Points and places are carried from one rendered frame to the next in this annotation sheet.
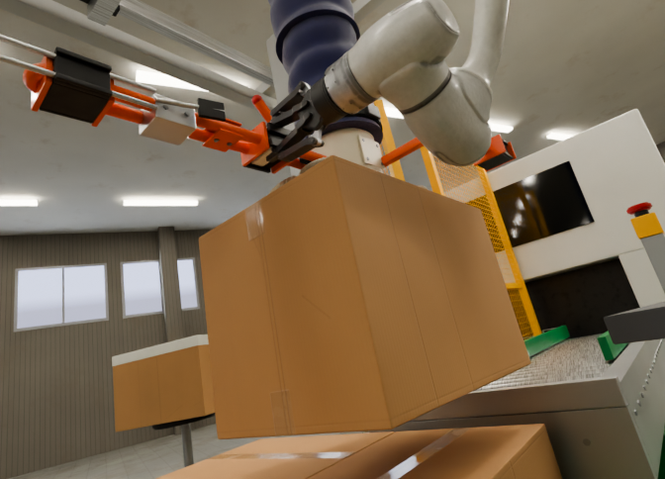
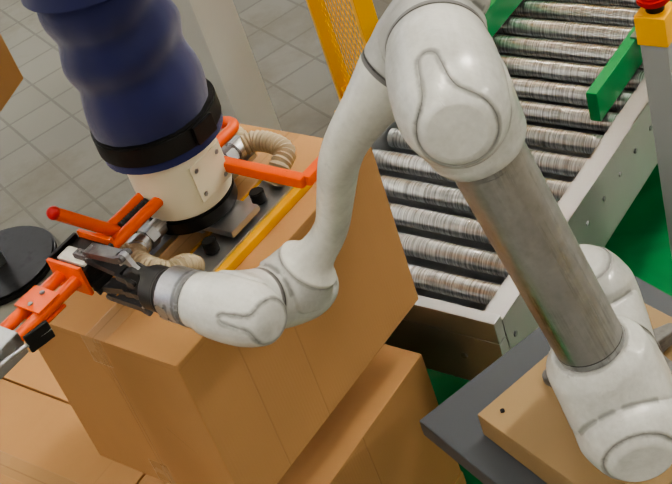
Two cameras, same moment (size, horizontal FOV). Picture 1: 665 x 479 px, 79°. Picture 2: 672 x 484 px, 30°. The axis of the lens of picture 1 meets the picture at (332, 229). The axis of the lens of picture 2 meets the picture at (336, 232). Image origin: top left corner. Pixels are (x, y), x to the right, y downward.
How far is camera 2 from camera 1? 194 cm
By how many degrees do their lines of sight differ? 55
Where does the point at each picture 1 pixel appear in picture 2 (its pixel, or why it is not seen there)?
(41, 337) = not seen: outside the picture
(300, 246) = (156, 399)
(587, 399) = (468, 330)
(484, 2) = (323, 214)
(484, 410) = not seen: hidden behind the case
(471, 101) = (308, 312)
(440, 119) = not seen: hidden behind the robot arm
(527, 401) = (416, 315)
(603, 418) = (479, 345)
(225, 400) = (100, 439)
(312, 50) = (97, 63)
